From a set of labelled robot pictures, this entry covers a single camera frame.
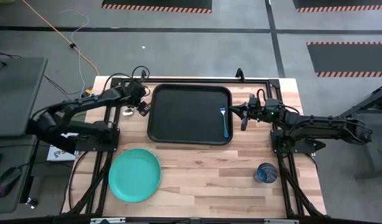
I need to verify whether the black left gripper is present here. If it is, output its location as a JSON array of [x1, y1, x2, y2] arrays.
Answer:
[[124, 81, 151, 118]]

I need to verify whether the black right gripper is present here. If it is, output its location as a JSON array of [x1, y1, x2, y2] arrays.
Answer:
[[230, 99, 287, 131]]

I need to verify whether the blue fork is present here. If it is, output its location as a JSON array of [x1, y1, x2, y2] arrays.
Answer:
[[219, 106, 230, 139]]

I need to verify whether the teal plate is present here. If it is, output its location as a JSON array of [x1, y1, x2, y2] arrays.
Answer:
[[108, 147, 162, 203]]

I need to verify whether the black plastic tray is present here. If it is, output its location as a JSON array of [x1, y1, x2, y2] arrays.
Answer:
[[146, 83, 234, 146]]

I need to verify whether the blue glass cup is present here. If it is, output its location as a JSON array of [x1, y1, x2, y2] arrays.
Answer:
[[252, 162, 278, 184]]

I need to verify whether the white printed paper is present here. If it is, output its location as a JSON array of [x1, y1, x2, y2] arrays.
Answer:
[[47, 132, 80, 162]]

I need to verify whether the black floor mat striped edge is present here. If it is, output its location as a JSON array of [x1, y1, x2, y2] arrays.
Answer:
[[101, 0, 213, 14], [306, 41, 382, 78], [292, 0, 382, 13]]

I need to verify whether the grey desk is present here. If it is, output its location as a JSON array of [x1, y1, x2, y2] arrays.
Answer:
[[0, 57, 49, 138]]

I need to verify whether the dark desk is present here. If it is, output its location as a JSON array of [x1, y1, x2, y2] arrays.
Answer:
[[0, 136, 38, 215]]

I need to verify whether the black computer mouse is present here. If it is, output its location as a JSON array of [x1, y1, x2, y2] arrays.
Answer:
[[0, 167, 22, 198]]

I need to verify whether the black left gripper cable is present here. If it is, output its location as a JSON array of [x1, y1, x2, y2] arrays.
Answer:
[[100, 65, 151, 94]]

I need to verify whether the thin grey cable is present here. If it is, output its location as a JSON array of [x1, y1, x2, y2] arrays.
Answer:
[[57, 8, 90, 91]]

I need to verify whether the silver bracket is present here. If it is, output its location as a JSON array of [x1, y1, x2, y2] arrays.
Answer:
[[90, 217, 126, 224], [264, 218, 300, 224]]

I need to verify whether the orange-yellow cable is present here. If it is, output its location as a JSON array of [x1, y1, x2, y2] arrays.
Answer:
[[21, 0, 101, 77]]

